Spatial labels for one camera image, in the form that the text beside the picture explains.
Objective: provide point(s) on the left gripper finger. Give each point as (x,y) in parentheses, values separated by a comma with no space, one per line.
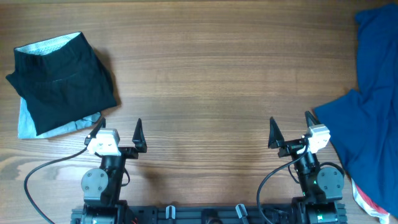
(93,133)
(138,138)

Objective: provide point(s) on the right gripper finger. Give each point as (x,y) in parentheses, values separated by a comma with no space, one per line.
(310,119)
(276,138)

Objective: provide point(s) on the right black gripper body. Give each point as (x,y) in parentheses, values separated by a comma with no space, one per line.
(289,147)

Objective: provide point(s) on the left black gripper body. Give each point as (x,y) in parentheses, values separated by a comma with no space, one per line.
(129,152)

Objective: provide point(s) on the blue t-shirt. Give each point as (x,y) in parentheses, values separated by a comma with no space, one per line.
(363,123)

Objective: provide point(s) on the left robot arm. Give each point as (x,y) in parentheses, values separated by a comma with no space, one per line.
(102,186)

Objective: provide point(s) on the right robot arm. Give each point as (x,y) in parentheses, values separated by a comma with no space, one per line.
(321,183)

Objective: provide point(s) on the black folded shorts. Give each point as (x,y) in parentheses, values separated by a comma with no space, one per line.
(62,80)

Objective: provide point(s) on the light grey folded garment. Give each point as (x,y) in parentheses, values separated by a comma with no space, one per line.
(27,130)

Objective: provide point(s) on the red printed t-shirt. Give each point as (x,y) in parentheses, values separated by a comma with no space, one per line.
(370,207)

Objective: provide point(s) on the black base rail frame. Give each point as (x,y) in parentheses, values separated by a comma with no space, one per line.
(205,214)

